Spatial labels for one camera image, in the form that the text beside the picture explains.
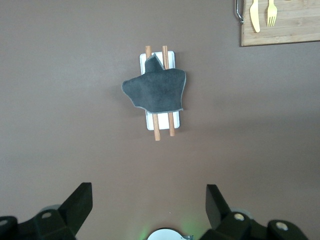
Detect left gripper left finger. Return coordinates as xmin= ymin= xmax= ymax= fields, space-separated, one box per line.
xmin=0 ymin=182 xmax=93 ymax=240

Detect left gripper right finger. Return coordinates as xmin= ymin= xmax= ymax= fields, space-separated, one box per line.
xmin=204 ymin=184 xmax=309 ymax=240

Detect right wooden chopstick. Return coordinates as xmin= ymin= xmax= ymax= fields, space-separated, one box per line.
xmin=161 ymin=45 xmax=176 ymax=137

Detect brown wooden chopsticks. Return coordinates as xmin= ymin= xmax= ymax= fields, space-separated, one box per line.
xmin=145 ymin=45 xmax=161 ymax=142

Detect brown table cover mat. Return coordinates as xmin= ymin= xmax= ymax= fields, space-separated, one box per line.
xmin=0 ymin=0 xmax=320 ymax=240

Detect white rack base tray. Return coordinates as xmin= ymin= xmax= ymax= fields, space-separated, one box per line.
xmin=139 ymin=50 xmax=181 ymax=131

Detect bamboo cutting board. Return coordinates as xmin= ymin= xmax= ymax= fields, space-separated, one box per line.
xmin=240 ymin=0 xmax=320 ymax=48

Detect yellow knife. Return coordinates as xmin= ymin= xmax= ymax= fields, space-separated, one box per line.
xmin=249 ymin=0 xmax=261 ymax=34

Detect yellow fork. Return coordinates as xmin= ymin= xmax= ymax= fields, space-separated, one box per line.
xmin=266 ymin=0 xmax=278 ymax=28

